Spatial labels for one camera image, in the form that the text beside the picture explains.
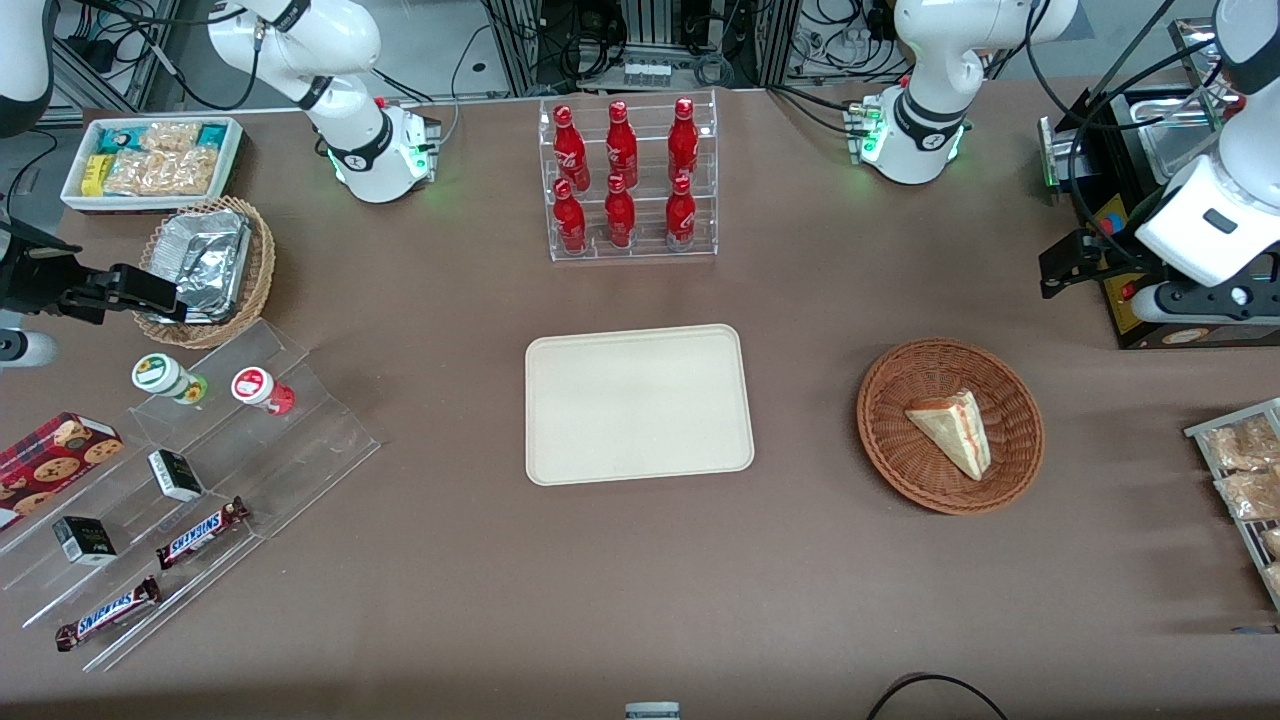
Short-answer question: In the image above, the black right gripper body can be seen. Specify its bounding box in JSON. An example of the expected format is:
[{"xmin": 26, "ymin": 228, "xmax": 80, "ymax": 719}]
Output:
[{"xmin": 0, "ymin": 222, "xmax": 113, "ymax": 323}]

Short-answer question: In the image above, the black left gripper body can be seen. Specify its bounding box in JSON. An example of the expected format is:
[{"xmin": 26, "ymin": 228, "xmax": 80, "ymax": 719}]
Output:
[{"xmin": 1082, "ymin": 230, "xmax": 1153, "ymax": 293}]

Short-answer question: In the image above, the triangular sandwich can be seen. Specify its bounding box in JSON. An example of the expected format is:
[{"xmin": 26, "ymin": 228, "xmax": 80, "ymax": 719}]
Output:
[{"xmin": 904, "ymin": 389, "xmax": 993, "ymax": 483}]

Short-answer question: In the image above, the tan oval wicker basket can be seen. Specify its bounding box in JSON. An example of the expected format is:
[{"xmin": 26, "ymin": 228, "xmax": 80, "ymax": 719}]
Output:
[{"xmin": 132, "ymin": 196, "xmax": 277, "ymax": 351}]

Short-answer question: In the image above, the tray of packaged snacks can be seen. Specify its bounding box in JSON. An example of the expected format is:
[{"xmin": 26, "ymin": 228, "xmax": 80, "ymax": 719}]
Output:
[{"xmin": 1183, "ymin": 397, "xmax": 1280, "ymax": 614}]

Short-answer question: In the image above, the brown round wicker basket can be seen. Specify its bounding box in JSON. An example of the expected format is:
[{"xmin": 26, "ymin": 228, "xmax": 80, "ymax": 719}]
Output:
[{"xmin": 856, "ymin": 338, "xmax": 1047, "ymax": 517}]

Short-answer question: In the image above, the cream rectangular tray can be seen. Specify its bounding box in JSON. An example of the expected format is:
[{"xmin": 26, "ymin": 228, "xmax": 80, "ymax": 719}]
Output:
[{"xmin": 524, "ymin": 323, "xmax": 756, "ymax": 488}]

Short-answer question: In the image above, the silver foil container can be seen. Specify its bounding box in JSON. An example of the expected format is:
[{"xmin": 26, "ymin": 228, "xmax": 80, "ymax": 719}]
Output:
[{"xmin": 147, "ymin": 208, "xmax": 254, "ymax": 324}]

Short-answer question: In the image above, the black food warmer machine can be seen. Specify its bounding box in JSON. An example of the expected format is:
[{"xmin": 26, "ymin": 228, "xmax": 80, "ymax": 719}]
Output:
[{"xmin": 1037, "ymin": 17, "xmax": 1280, "ymax": 351}]

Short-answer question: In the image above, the green lidded cup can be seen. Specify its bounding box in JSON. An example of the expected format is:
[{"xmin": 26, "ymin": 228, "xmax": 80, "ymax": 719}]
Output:
[{"xmin": 130, "ymin": 353, "xmax": 210, "ymax": 407}]

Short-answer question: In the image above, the large clear cracker bag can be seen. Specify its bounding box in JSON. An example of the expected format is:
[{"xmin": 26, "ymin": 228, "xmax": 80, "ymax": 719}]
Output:
[{"xmin": 104, "ymin": 147, "xmax": 218, "ymax": 198}]

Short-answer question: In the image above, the red lidded cup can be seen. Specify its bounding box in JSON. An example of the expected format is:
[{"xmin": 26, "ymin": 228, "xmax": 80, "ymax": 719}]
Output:
[{"xmin": 230, "ymin": 366, "xmax": 297, "ymax": 418}]

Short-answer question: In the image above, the white rectangular snack bin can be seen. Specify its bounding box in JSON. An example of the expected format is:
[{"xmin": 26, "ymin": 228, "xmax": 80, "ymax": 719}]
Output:
[{"xmin": 60, "ymin": 116, "xmax": 246, "ymax": 217}]

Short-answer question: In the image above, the small clear cracker bag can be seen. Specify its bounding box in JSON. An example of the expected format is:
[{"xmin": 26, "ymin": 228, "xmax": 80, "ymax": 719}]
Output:
[{"xmin": 139, "ymin": 121, "xmax": 203, "ymax": 154}]

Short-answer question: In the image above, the red plaid cookie box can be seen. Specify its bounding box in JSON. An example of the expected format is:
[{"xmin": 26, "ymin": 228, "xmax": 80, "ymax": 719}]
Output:
[{"xmin": 0, "ymin": 411, "xmax": 126, "ymax": 532}]

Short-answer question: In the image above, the small black box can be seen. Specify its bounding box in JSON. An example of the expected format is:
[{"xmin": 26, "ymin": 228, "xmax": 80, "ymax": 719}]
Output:
[
  {"xmin": 51, "ymin": 515, "xmax": 119, "ymax": 568},
  {"xmin": 147, "ymin": 449, "xmax": 206, "ymax": 504}
]

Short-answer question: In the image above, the clear acrylic step shelf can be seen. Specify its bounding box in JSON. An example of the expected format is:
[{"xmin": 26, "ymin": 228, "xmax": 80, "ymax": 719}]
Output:
[{"xmin": 0, "ymin": 318, "xmax": 382, "ymax": 674}]

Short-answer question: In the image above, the Snickers chocolate bar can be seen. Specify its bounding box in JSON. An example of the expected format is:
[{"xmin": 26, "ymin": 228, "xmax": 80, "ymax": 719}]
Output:
[
  {"xmin": 54, "ymin": 575, "xmax": 163, "ymax": 653},
  {"xmin": 154, "ymin": 496, "xmax": 252, "ymax": 572}
]

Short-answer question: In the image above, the red cola bottle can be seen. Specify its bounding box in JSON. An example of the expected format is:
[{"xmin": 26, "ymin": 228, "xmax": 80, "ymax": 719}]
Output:
[
  {"xmin": 605, "ymin": 100, "xmax": 640, "ymax": 190},
  {"xmin": 552, "ymin": 103, "xmax": 592, "ymax": 192},
  {"xmin": 667, "ymin": 97, "xmax": 700, "ymax": 187},
  {"xmin": 664, "ymin": 174, "xmax": 698, "ymax": 250},
  {"xmin": 552, "ymin": 178, "xmax": 589, "ymax": 255},
  {"xmin": 603, "ymin": 174, "xmax": 637, "ymax": 250}
]

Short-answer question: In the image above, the clear acrylic bottle rack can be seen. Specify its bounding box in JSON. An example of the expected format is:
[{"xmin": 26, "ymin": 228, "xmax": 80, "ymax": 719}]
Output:
[{"xmin": 538, "ymin": 89, "xmax": 720, "ymax": 264}]

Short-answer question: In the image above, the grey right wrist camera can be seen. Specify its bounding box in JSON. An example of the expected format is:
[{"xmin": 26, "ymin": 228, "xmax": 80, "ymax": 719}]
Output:
[{"xmin": 0, "ymin": 330, "xmax": 59, "ymax": 370}]

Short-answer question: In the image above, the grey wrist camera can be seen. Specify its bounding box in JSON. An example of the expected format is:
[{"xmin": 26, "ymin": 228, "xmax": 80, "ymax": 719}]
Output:
[
  {"xmin": 0, "ymin": 330, "xmax": 59, "ymax": 370},
  {"xmin": 1128, "ymin": 282, "xmax": 1280, "ymax": 327}
]

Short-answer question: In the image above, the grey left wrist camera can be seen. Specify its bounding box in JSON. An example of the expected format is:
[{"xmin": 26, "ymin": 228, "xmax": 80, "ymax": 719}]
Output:
[{"xmin": 1128, "ymin": 282, "xmax": 1280, "ymax": 327}]

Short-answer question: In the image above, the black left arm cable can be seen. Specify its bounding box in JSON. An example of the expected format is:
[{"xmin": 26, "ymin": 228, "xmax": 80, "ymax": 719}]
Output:
[{"xmin": 1022, "ymin": 0, "xmax": 1246, "ymax": 263}]

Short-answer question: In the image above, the black table cable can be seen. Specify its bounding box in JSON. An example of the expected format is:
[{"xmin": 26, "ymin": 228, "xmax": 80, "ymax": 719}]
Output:
[{"xmin": 864, "ymin": 672, "xmax": 1012, "ymax": 720}]

